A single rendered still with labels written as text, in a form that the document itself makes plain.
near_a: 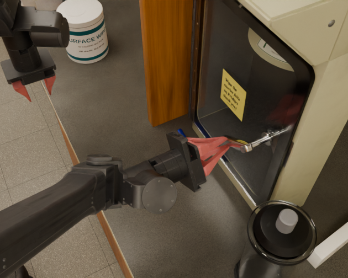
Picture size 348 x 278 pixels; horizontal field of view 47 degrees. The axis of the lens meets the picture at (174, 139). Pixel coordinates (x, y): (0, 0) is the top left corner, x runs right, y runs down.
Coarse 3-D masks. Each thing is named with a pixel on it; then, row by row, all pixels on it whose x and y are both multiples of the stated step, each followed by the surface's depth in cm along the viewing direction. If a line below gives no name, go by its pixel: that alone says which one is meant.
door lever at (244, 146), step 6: (264, 132) 69; (228, 138) 73; (234, 138) 72; (264, 138) 69; (270, 138) 69; (228, 144) 73; (234, 144) 71; (240, 144) 69; (246, 144) 68; (252, 144) 68; (258, 144) 69; (270, 144) 69; (240, 150) 70; (246, 150) 68; (252, 150) 68
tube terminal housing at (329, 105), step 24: (336, 48) 49; (336, 72) 54; (312, 96) 56; (336, 96) 59; (312, 120) 61; (336, 120) 65; (312, 144) 68; (288, 168) 70; (312, 168) 76; (240, 192) 92; (288, 192) 79
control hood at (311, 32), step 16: (240, 0) 43; (256, 0) 42; (272, 0) 42; (288, 0) 42; (304, 0) 42; (320, 0) 42; (336, 0) 42; (256, 16) 42; (272, 16) 40; (288, 16) 41; (304, 16) 42; (320, 16) 43; (336, 16) 45; (288, 32) 42; (304, 32) 44; (320, 32) 45; (336, 32) 47; (304, 48) 46; (320, 48) 48
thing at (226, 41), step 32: (224, 0) 65; (224, 32) 69; (256, 32) 61; (224, 64) 74; (256, 64) 64; (288, 64) 57; (256, 96) 68; (288, 96) 60; (224, 128) 84; (256, 128) 72; (288, 128) 63; (224, 160) 91; (256, 160) 77; (256, 192) 82
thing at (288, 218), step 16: (272, 208) 64; (288, 208) 64; (256, 224) 63; (272, 224) 62; (288, 224) 59; (304, 224) 62; (272, 240) 60; (288, 240) 60; (304, 240) 60; (288, 256) 60
